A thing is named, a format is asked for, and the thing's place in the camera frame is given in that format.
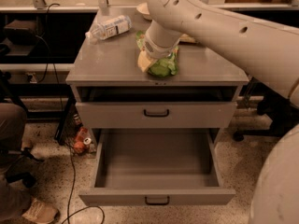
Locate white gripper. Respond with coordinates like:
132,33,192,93
137,31,178,72

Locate green rice chip bag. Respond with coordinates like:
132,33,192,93
135,31,178,77

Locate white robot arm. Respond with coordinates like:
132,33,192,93
138,0,299,224

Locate brown chip bag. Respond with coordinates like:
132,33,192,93
179,34,198,44

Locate grey drawer cabinet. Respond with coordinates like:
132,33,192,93
66,8,249,141

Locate closed grey upper drawer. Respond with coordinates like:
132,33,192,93
76,102,236,129

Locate open grey lower drawer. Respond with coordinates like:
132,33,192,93
79,129,235,206

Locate clear plastic water bottle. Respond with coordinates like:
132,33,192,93
85,15,132,40

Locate white bowl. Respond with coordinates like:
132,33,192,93
136,3,152,21

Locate orange soda can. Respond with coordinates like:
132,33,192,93
73,138,92,155

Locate white power outlet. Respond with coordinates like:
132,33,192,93
26,73,37,83

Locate black box on shelf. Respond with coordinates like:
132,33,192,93
4,20,38,45

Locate black stand with wheel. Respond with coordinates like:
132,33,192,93
233,87,299,143

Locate black office chair base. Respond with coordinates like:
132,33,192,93
0,147,43,189

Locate tan shoe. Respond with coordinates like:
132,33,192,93
21,198,58,224

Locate person leg grey trousers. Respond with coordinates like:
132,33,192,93
0,103,31,221

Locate black floor cable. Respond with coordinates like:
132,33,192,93
36,2,106,224

